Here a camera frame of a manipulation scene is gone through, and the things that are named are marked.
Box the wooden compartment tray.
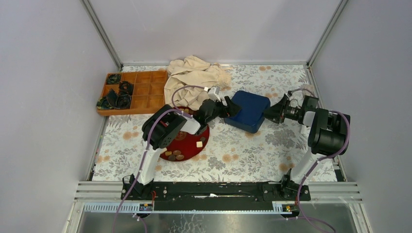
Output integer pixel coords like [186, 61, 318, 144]
[96, 70, 168, 116]

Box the navy box lid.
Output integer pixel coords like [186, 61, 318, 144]
[224, 91, 271, 133]

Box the white block chocolate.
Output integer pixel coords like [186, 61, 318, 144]
[196, 141, 203, 148]

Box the red round tray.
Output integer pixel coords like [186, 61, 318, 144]
[160, 107, 210, 162]

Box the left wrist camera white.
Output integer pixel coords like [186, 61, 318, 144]
[204, 85, 221, 102]

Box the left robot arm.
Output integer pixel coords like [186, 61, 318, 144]
[123, 96, 241, 200]

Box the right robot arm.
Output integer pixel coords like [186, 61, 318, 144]
[263, 94, 351, 200]

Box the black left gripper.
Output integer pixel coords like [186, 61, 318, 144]
[205, 96, 241, 124]

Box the beige crumpled cloth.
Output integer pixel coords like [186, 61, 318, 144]
[164, 55, 232, 111]

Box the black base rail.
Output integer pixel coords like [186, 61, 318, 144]
[121, 182, 298, 211]

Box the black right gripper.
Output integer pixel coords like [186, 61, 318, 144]
[260, 97, 299, 124]

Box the dark rolled tie patterned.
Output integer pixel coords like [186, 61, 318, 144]
[114, 94, 132, 110]

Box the floral tablecloth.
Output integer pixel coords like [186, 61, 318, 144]
[93, 64, 339, 183]

